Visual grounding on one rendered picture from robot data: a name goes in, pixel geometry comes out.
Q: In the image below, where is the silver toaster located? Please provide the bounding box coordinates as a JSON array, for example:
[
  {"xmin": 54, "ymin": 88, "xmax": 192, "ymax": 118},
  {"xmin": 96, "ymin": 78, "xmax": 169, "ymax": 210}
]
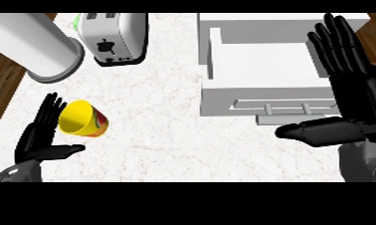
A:
[{"xmin": 77, "ymin": 13, "xmax": 151, "ymax": 68}]

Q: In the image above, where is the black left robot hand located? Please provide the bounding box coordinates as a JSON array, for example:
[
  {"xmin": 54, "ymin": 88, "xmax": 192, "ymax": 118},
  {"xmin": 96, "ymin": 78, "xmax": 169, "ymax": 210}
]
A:
[{"xmin": 14, "ymin": 92, "xmax": 88, "ymax": 165}]

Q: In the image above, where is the green object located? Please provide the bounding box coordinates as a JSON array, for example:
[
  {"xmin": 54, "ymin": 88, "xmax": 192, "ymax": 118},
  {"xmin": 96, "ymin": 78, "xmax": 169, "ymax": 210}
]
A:
[{"xmin": 73, "ymin": 14, "xmax": 83, "ymax": 32}]

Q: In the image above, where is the white open drawer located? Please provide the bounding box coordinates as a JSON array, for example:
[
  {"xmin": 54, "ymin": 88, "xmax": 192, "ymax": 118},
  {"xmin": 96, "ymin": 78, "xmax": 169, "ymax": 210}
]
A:
[{"xmin": 198, "ymin": 27, "xmax": 356, "ymax": 126}]

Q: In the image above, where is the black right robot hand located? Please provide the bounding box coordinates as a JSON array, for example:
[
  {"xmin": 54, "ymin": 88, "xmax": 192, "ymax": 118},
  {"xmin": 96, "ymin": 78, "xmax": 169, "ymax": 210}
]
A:
[{"xmin": 273, "ymin": 13, "xmax": 376, "ymax": 148}]

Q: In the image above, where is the white cabinet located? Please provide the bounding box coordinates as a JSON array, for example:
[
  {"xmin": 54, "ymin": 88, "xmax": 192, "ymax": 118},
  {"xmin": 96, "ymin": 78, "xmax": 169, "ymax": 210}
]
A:
[{"xmin": 197, "ymin": 13, "xmax": 372, "ymax": 66}]

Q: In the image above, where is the yellow cup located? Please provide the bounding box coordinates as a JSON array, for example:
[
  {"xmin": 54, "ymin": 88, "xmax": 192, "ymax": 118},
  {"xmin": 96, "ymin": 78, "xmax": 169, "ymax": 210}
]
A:
[{"xmin": 58, "ymin": 100, "xmax": 111, "ymax": 138}]

